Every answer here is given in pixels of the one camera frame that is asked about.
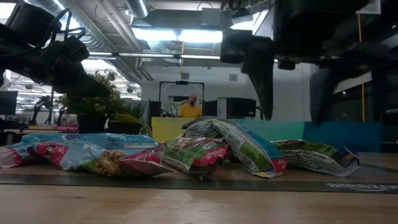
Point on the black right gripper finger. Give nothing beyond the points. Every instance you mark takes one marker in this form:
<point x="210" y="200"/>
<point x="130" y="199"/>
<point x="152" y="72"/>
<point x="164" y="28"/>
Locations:
<point x="264" y="81"/>
<point x="321" y="93"/>

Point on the green red snack bag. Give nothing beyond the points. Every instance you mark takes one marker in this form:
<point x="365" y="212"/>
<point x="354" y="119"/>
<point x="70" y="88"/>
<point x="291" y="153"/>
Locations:
<point x="192" y="152"/>

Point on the wooden desk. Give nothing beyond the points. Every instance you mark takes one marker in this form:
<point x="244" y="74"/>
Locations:
<point x="31" y="132"/>

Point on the blue plastic bin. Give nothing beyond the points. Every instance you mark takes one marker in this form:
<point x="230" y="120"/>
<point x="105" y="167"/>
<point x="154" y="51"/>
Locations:
<point x="351" y="137"/>

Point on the large spiral ventilation duct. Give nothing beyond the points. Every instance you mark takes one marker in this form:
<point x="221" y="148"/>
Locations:
<point x="93" y="40"/>

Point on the bushy plant in black pot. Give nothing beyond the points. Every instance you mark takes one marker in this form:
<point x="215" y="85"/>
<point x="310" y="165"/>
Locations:
<point x="93" y="109"/>

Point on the black background robot arm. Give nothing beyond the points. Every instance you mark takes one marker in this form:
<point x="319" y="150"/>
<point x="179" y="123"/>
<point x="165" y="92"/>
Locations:
<point x="40" y="102"/>

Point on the grey ceiling unit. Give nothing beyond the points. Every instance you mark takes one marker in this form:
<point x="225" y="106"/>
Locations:
<point x="211" y="17"/>

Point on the person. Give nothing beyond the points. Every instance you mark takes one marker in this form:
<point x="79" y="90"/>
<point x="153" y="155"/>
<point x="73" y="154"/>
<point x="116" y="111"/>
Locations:
<point x="190" y="111"/>

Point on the silver ventilation duct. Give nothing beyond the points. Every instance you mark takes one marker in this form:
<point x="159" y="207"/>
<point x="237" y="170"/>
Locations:
<point x="136" y="7"/>

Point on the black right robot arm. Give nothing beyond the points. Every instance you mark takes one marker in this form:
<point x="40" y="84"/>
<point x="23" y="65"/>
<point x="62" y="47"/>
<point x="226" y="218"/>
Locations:
<point x="320" y="7"/>

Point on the white ceiling box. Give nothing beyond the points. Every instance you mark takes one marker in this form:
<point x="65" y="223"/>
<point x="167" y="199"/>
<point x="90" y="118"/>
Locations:
<point x="370" y="6"/>

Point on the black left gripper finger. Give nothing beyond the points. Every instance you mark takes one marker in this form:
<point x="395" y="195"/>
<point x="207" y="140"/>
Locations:
<point x="81" y="82"/>

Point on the long ceiling light bar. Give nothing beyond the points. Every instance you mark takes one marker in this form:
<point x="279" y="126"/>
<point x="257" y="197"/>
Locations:
<point x="146" y="55"/>

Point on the yellow plastic bin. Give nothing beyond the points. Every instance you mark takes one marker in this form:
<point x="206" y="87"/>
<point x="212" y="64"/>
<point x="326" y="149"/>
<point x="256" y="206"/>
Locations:
<point x="164" y="129"/>

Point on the succulents in black planter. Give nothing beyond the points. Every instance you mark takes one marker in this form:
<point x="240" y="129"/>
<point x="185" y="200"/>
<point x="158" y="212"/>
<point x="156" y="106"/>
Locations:
<point x="124" y="127"/>

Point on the black computer case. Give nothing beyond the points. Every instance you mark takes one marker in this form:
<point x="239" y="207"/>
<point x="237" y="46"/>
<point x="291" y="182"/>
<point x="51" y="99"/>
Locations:
<point x="241" y="108"/>

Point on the black monitor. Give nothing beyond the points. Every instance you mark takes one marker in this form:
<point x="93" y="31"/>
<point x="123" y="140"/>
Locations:
<point x="8" y="102"/>
<point x="211" y="109"/>

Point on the grey wall vent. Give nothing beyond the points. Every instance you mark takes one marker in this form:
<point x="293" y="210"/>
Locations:
<point x="185" y="76"/>
<point x="233" y="77"/>

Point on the pink object on desk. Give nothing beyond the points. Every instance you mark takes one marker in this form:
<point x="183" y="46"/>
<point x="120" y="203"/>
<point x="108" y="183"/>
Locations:
<point x="66" y="128"/>

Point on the green plastic bin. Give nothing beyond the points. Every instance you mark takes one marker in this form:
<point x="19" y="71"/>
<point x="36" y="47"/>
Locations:
<point x="286" y="130"/>

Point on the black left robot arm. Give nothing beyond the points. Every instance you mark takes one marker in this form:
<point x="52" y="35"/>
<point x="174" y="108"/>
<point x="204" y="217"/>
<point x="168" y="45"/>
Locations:
<point x="18" y="49"/>

